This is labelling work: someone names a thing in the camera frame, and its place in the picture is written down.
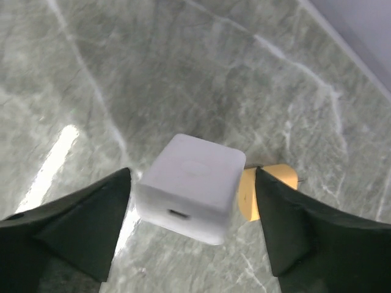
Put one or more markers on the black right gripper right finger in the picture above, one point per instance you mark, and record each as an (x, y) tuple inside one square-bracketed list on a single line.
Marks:
[(313, 247)]

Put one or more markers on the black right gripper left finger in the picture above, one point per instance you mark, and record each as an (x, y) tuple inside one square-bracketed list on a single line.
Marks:
[(66, 245)]

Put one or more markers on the white cube charger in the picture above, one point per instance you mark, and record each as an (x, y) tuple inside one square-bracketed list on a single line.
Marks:
[(191, 187)]

